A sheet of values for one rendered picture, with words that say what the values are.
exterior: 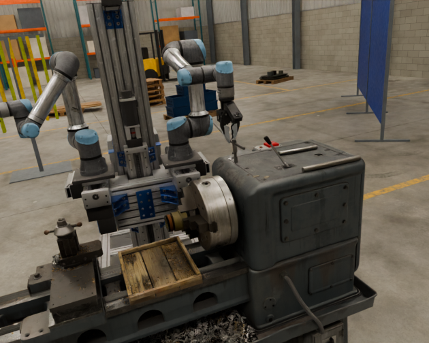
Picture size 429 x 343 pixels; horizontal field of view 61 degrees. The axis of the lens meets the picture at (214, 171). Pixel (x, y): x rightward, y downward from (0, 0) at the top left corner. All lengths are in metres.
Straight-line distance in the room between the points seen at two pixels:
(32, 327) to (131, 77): 1.35
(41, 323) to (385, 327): 2.01
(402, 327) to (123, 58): 2.34
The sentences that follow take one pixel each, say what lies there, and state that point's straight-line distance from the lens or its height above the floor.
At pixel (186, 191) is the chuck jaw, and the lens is 1.61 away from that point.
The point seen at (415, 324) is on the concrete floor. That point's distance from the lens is 2.80.
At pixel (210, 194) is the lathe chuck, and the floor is 1.21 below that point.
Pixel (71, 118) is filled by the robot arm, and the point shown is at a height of 1.46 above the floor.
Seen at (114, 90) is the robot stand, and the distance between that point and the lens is 2.18.
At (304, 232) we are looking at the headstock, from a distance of 1.65.
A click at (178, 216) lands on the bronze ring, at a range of 1.56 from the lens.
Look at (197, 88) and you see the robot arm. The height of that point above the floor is 1.55.
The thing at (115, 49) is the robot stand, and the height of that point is 1.79.
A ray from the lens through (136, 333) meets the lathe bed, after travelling 1.66.
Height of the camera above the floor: 1.82
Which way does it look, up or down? 21 degrees down
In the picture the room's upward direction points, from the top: 5 degrees counter-clockwise
